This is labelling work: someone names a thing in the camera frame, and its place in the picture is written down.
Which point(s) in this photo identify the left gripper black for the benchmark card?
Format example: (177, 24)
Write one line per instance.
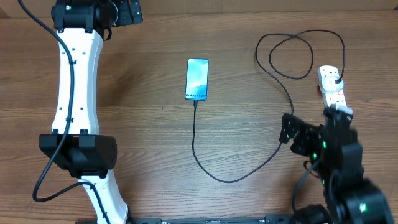
(127, 17)

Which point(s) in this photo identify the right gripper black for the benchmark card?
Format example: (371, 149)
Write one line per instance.
(300, 128)

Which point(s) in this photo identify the Samsung Galaxy smartphone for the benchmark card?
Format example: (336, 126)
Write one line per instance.
(196, 87)

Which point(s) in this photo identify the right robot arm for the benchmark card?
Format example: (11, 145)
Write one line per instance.
(335, 154)

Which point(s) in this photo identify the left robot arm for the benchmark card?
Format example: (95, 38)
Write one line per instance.
(75, 143)

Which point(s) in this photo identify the white charger plug adapter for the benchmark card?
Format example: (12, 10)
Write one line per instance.
(330, 84)

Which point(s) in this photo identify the white power strip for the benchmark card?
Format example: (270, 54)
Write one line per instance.
(332, 93)

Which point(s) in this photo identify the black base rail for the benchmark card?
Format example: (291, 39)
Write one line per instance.
(268, 219)

